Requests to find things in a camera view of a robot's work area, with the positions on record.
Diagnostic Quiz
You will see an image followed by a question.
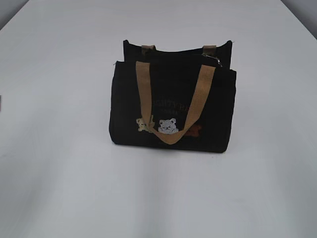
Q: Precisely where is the black canvas tote bag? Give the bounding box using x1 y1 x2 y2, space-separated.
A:
109 41 236 153

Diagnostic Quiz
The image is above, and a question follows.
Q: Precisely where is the silver zipper pull ring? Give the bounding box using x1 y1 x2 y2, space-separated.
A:
204 54 224 68

